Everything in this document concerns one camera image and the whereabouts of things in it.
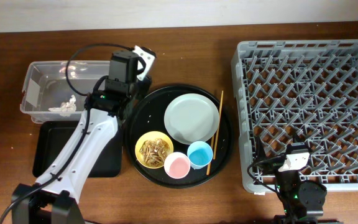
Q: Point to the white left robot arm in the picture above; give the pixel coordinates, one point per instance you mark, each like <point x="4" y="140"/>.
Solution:
<point x="55" y="195"/>

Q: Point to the long wooden chopstick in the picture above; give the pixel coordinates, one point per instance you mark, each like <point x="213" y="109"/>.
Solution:
<point x="217" y="131"/>

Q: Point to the blue cup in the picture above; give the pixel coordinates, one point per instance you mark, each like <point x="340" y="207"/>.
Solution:
<point x="198" y="154"/>

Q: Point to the clear plastic bin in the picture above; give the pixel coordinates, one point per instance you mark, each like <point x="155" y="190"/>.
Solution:
<point x="45" y="87"/>

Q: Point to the round black serving tray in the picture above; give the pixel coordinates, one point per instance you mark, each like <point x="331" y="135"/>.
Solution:
<point x="148" y="116"/>

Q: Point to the pink cup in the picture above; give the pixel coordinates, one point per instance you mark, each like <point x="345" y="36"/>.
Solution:
<point x="177" y="165"/>

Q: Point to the black rectangular tray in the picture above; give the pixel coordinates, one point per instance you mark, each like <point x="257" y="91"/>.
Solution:
<point x="54" y="135"/>

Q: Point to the yellow bowl with food scraps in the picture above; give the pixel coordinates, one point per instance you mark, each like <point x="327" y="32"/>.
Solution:
<point x="152" y="149"/>

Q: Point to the grey dishwasher rack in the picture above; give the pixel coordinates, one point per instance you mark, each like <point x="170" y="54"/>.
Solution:
<point x="307" y="88"/>

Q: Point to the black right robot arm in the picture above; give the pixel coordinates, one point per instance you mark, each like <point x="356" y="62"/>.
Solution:
<point x="302" y="200"/>

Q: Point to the short wooden chopstick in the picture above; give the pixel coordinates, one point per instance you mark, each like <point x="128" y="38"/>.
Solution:
<point x="210" y="154"/>

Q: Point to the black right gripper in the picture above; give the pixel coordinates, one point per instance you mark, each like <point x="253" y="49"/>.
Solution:
<point x="273" y="165"/>

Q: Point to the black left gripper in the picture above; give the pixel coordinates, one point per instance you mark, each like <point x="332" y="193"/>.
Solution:
<point x="146" y="86"/>

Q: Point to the white tissue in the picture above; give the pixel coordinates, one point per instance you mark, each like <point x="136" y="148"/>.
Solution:
<point x="66" y="108"/>

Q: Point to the pale green plate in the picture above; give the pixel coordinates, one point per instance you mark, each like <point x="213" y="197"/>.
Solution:
<point x="191" y="117"/>

